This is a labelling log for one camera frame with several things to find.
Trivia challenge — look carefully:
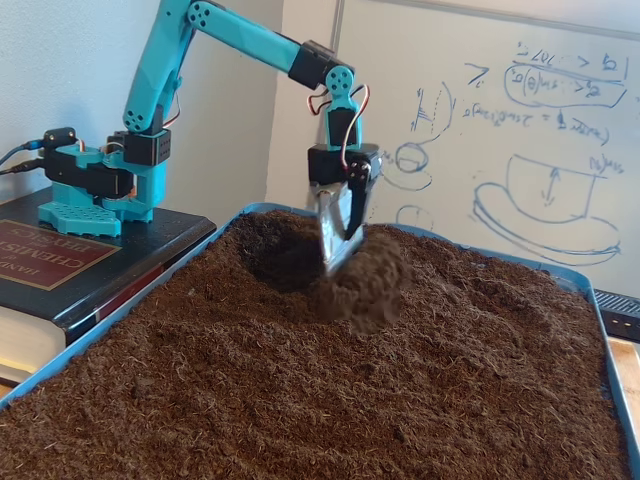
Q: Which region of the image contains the blue cable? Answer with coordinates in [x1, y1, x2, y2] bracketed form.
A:
[0, 141, 45, 166]

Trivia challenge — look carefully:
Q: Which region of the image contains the whiteboard with blue drawings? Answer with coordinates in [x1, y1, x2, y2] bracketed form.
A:
[319, 0, 640, 296]

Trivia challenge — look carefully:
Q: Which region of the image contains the blue plastic tray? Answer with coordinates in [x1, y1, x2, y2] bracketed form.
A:
[0, 201, 640, 480]

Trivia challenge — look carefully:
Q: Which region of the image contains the black chemistry physics handbook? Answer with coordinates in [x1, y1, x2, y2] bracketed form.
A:
[0, 192, 217, 389]

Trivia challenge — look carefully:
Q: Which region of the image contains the black cable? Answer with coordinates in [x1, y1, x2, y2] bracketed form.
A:
[0, 158, 47, 176]

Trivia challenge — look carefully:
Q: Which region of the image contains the red white servo cable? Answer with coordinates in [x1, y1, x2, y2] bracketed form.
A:
[306, 83, 372, 174]

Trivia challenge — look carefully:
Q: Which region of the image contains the brown soil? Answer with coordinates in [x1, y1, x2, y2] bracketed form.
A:
[0, 208, 632, 480]

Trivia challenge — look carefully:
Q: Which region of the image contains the black teal gripper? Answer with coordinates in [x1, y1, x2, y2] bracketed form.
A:
[306, 141, 386, 276]

